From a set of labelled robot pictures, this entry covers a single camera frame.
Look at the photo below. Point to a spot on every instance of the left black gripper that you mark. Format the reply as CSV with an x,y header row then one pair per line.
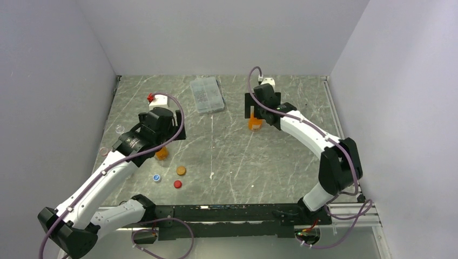
x,y
173,128

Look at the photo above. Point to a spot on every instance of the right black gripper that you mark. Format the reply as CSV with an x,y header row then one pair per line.
x,y
249,101

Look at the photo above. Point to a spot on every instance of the orange juice bottle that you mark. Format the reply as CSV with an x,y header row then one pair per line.
x,y
254,124
162,154

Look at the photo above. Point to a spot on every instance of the orange bottle cap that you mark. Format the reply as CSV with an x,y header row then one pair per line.
x,y
181,170

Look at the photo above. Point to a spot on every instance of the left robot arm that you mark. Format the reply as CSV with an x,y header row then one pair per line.
x,y
76,224

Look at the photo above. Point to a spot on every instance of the clear plastic screw box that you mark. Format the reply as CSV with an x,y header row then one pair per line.
x,y
207,95

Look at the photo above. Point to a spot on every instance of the clear empty bottle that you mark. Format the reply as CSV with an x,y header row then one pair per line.
x,y
119,129

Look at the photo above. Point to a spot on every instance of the clear bottle red label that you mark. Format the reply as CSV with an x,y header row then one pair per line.
x,y
104,151

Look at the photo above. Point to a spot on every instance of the red bottle cap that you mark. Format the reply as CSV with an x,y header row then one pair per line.
x,y
177,184

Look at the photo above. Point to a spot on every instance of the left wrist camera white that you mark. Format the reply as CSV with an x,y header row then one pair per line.
x,y
158,100

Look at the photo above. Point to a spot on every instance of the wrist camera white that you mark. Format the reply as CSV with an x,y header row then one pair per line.
x,y
158,100
266,80

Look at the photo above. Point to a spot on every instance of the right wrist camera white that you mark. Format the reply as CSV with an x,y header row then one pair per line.
x,y
266,80

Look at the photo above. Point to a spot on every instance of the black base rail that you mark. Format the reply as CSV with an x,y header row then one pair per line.
x,y
281,220

